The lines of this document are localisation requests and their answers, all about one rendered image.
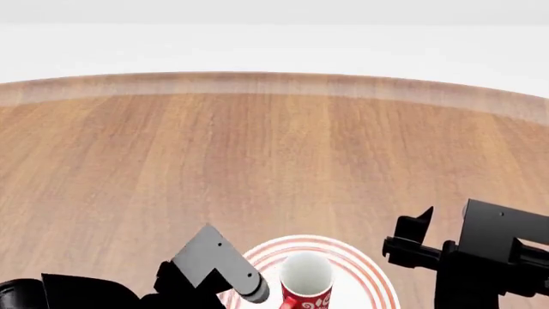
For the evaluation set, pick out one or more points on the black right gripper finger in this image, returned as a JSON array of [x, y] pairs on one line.
[[412, 227]]

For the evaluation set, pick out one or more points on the white plate with red rings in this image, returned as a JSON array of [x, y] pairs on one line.
[[364, 273]]

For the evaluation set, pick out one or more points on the red mug with white pattern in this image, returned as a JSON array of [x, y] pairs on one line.
[[306, 297]]

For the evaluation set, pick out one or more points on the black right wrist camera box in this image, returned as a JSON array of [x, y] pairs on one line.
[[489, 225]]

